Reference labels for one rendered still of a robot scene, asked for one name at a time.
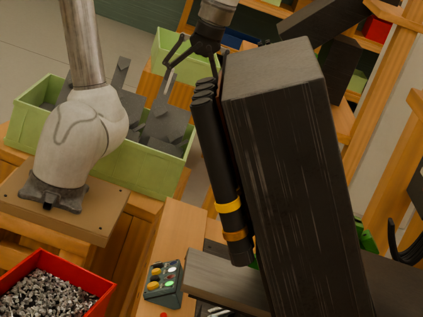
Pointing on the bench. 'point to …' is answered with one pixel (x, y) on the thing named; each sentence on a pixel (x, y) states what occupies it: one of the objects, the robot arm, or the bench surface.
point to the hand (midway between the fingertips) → (187, 93)
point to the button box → (171, 302)
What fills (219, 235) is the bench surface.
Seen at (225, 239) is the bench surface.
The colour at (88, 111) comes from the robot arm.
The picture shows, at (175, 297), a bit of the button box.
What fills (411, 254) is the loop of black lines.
